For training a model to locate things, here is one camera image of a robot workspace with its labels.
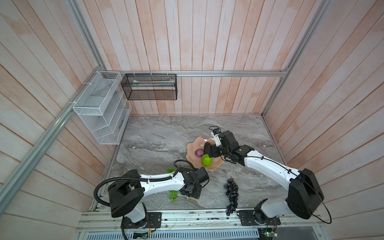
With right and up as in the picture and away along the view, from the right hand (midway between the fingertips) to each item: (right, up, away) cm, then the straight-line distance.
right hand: (211, 146), depth 86 cm
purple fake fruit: (-7, -5, +7) cm, 10 cm away
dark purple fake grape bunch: (+10, -22, -7) cm, 25 cm away
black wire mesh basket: (-40, +41, +17) cm, 60 cm away
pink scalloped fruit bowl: (-6, +1, +13) cm, 14 cm away
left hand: (-11, -26, -8) cm, 30 cm away
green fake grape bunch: (-22, -25, -6) cm, 34 cm away
